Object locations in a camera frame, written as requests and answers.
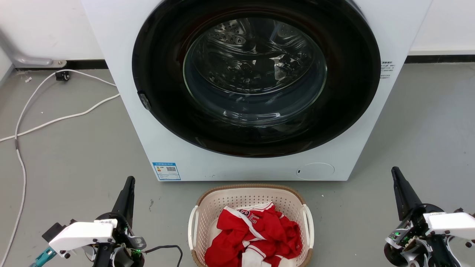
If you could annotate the small black floor plug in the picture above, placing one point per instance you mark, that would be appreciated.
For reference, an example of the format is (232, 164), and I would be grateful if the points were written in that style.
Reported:
(62, 76)

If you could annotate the grey metal floor bracket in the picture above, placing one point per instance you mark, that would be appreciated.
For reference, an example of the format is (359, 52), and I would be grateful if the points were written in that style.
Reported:
(26, 60)

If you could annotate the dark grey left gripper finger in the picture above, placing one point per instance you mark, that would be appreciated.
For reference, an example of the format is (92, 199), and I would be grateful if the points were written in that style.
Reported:
(125, 200)

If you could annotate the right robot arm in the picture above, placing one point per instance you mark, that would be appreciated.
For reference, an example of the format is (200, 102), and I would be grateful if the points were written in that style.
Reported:
(445, 254)

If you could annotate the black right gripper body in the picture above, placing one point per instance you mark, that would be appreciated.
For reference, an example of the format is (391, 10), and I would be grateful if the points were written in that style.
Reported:
(408, 237)

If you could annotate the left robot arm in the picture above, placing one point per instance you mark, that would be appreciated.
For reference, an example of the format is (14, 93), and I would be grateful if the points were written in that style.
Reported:
(104, 257)

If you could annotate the white front-load washing machine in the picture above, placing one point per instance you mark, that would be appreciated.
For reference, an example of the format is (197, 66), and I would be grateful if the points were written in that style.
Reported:
(122, 55)

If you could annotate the black round washer door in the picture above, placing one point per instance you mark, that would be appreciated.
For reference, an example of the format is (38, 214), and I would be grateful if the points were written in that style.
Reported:
(163, 74)

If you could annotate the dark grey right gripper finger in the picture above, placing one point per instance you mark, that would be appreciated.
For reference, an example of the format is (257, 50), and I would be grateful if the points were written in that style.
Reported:
(404, 193)

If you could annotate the stainless steel washer drum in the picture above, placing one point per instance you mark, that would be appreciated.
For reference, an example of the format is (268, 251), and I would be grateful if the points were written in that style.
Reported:
(252, 63)

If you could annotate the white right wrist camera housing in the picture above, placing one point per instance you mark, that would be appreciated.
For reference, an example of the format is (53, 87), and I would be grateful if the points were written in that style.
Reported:
(451, 222)

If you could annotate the red and white jersey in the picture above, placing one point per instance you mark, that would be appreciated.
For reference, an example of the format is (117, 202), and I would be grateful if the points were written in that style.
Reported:
(241, 237)

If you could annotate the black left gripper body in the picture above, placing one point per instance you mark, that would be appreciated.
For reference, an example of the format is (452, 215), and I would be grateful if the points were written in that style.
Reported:
(130, 241)

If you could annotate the teal plastic connector piece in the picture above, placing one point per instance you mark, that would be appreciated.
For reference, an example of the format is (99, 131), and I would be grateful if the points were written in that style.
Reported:
(42, 257)

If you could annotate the round white filter cover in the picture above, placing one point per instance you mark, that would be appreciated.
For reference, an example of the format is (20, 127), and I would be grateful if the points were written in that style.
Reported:
(315, 171)

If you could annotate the small black text sticker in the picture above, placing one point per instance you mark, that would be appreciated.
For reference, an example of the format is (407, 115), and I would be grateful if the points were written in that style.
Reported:
(386, 69)

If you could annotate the beige perforated laundry basket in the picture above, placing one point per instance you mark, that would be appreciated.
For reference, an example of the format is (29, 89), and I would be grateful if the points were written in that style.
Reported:
(237, 198)

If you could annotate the blue energy label sticker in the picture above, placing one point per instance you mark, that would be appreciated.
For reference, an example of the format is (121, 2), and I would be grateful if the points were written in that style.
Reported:
(166, 171)

